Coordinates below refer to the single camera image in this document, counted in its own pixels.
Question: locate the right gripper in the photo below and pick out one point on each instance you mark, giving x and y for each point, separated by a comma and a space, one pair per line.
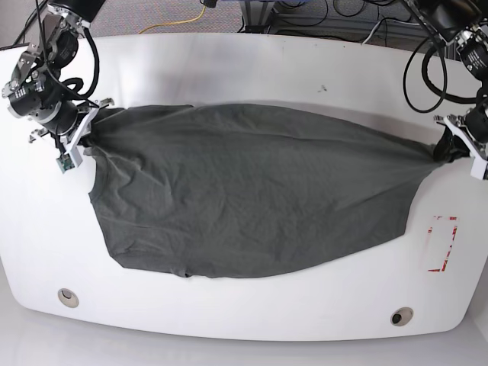
67, 123

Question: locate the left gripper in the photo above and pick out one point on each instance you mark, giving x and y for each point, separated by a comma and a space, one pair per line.
477, 150

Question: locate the dark grey t-shirt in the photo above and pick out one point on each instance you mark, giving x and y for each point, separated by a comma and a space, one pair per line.
248, 190

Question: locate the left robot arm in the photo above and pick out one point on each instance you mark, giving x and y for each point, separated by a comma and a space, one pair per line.
457, 30

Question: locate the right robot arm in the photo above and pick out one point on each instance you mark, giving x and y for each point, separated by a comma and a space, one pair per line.
35, 89

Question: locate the red tape rectangle marking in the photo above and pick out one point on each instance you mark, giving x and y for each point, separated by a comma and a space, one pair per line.
440, 240

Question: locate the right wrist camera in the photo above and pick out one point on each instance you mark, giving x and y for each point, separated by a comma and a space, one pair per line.
69, 160

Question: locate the left table cable grommet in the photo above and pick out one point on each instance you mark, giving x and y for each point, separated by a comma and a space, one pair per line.
68, 298

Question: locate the table cable grommet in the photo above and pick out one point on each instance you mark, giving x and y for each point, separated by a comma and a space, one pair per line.
68, 298
402, 316

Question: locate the right table cable grommet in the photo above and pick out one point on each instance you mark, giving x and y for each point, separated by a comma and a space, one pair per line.
402, 316

